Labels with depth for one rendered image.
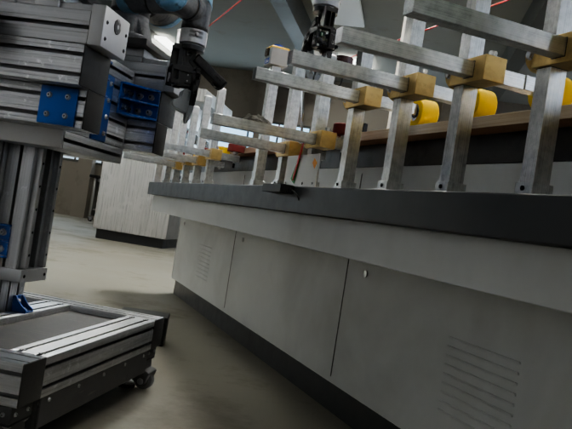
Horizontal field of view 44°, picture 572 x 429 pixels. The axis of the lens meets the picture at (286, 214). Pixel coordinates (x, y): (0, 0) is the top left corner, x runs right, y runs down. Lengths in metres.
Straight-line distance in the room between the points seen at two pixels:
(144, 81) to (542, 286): 1.30
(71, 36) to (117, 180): 7.41
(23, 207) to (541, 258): 1.27
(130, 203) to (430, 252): 7.59
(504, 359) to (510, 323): 0.08
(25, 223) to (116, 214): 7.08
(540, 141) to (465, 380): 0.67
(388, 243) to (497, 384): 0.39
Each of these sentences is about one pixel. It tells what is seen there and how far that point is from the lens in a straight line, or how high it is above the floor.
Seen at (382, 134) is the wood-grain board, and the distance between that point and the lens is 2.09.
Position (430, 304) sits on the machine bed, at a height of 0.44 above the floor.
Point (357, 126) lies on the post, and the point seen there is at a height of 0.87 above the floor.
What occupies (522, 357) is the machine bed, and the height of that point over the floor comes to 0.39.
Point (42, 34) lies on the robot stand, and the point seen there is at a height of 0.91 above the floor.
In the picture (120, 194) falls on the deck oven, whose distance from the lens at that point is 8.99.
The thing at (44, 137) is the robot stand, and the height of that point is 0.70.
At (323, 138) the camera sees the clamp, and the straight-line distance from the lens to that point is 2.07.
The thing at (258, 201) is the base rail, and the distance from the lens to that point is 2.45.
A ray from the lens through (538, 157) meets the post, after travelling 1.26.
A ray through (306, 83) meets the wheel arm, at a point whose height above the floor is 0.95.
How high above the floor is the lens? 0.60
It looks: level
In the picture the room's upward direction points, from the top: 9 degrees clockwise
